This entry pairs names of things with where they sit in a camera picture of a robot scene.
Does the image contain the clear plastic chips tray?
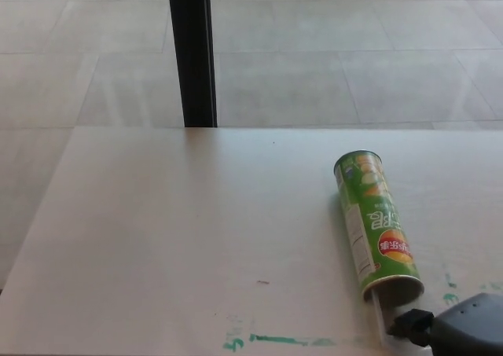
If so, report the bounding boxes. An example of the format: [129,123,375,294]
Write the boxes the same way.
[371,291,407,347]

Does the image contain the black vertical post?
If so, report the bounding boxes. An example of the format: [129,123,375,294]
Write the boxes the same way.
[166,0,218,129]

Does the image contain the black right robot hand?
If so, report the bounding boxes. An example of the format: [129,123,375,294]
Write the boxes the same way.
[387,292,503,356]

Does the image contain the green cylindrical chips can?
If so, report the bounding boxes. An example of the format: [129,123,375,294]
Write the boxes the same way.
[332,149,425,303]

